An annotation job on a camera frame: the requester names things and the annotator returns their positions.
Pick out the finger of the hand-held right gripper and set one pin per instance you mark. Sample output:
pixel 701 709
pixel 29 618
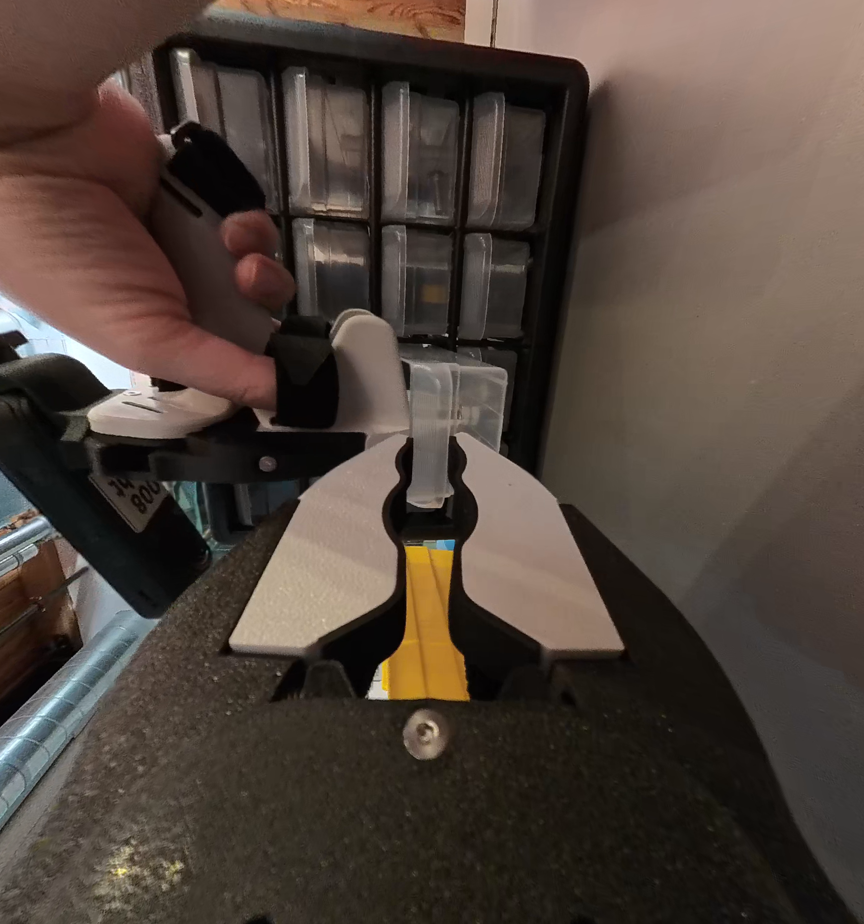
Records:
pixel 367 368

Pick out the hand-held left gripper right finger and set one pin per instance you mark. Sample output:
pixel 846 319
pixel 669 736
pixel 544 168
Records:
pixel 536 578

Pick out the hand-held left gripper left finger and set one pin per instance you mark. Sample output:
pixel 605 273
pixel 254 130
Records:
pixel 317 578

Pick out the clear plastic drawer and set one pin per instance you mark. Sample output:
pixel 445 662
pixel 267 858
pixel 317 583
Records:
pixel 454 397

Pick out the yellow plastic bin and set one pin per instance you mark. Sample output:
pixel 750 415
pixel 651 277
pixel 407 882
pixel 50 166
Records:
pixel 425 628

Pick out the black drawer cabinet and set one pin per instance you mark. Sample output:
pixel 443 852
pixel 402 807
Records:
pixel 562 217

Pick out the person's right forearm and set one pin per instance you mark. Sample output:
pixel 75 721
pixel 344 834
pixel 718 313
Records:
pixel 57 58

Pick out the person's right hand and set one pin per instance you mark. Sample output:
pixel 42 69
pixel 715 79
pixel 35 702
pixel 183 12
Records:
pixel 86 246

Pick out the wooden ceiling beam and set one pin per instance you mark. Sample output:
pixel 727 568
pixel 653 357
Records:
pixel 360 12

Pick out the metal air duct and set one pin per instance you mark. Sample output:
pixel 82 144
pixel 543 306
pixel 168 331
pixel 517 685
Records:
pixel 14 578

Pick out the round metal duct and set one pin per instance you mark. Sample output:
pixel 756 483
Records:
pixel 35 737

